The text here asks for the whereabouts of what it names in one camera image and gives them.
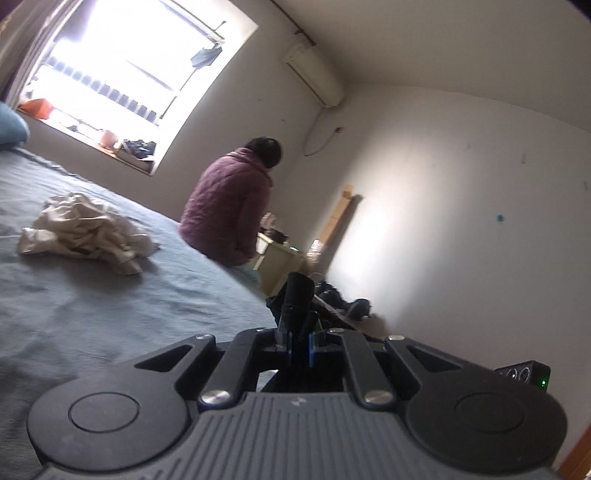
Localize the white air conditioner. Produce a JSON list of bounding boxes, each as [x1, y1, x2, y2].
[[284, 42, 346, 110]]

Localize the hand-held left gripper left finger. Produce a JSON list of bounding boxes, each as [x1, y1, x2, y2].
[[134, 318, 293, 411]]

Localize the pile of black shoes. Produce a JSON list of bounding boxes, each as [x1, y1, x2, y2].
[[315, 281, 373, 322]]

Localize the long cardboard box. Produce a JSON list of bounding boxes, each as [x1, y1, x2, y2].
[[321, 185, 357, 246]]

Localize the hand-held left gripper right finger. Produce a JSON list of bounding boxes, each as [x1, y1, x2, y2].
[[308, 328, 463, 410]]

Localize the dark clothes on windowsill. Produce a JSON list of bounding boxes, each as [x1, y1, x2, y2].
[[124, 140, 157, 160]]

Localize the black printed t-shirt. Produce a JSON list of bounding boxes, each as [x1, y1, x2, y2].
[[259, 272, 345, 393]]

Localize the grey curtain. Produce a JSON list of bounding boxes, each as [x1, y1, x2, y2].
[[0, 0, 80, 101]]

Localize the cream desk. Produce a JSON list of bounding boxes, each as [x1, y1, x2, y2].
[[254, 231, 311, 296]]

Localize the air conditioner power cable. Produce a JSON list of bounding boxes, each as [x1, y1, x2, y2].
[[302, 106, 345, 158]]

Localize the open cardboard shoe box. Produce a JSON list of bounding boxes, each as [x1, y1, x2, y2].
[[115, 138, 157, 175]]

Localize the white crumpled garment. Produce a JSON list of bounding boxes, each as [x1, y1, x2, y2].
[[124, 232, 156, 258]]

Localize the blue duvet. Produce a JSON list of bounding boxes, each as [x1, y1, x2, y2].
[[0, 102, 31, 148]]

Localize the beige crumpled garment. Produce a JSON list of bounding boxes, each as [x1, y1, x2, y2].
[[17, 192, 160, 277]]

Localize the hanging dark garment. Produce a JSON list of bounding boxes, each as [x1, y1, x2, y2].
[[191, 45, 223, 70]]

